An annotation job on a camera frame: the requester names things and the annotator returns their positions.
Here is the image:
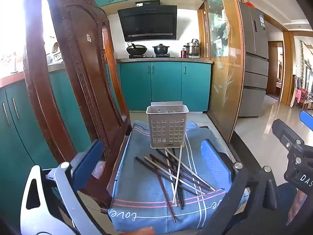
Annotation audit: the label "black lidded pot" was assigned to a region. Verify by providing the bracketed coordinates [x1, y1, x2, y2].
[152, 43, 170, 55]

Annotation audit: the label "steel stock pot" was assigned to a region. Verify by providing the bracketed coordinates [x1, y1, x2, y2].
[183, 39, 201, 55]

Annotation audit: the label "kitchen countertop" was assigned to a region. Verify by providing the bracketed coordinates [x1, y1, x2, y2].
[115, 57, 213, 64]

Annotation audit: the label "person's right hand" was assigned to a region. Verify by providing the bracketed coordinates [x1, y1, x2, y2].
[288, 189, 313, 228]

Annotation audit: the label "black range hood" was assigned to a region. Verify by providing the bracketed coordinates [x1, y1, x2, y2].
[117, 0, 178, 42]

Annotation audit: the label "white dish rack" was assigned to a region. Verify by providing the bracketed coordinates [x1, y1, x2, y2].
[46, 52, 65, 65]

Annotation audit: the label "teal base cabinets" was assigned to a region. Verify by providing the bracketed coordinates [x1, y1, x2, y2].
[117, 62, 212, 112]

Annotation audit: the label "grey refrigerator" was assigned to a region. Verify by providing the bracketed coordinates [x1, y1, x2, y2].
[238, 2, 269, 117]

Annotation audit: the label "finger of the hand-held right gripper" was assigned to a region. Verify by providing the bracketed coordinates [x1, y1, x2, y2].
[299, 110, 313, 128]
[272, 119, 307, 154]

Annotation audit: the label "black wok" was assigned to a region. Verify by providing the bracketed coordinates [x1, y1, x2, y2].
[126, 43, 148, 55]

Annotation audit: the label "person's leg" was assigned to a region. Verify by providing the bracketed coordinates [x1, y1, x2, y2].
[276, 182, 297, 226]

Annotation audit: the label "white plastic utensil basket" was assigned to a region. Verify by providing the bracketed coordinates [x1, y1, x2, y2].
[146, 101, 189, 149]

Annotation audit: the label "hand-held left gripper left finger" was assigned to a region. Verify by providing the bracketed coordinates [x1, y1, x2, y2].
[21, 139, 105, 235]

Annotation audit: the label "gas stove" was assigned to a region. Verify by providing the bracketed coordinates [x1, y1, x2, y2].
[128, 54, 176, 59]

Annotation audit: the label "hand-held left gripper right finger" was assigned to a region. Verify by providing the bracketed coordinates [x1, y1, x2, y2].
[201, 139, 297, 235]

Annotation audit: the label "blue striped cloth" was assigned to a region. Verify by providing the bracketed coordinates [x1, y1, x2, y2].
[108, 120, 245, 234]

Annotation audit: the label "etched glass sliding door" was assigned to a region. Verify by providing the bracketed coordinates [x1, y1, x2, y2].
[198, 0, 245, 143]

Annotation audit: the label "pile of mixed chopsticks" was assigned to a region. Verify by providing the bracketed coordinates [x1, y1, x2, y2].
[135, 146, 216, 223]

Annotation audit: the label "wooden door frame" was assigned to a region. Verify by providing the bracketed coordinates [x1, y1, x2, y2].
[265, 12, 297, 107]

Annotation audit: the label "carved wooden chair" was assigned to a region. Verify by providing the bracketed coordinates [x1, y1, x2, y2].
[23, 0, 235, 216]

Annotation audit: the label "teal side cabinets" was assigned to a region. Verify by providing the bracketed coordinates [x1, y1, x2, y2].
[0, 70, 84, 228]

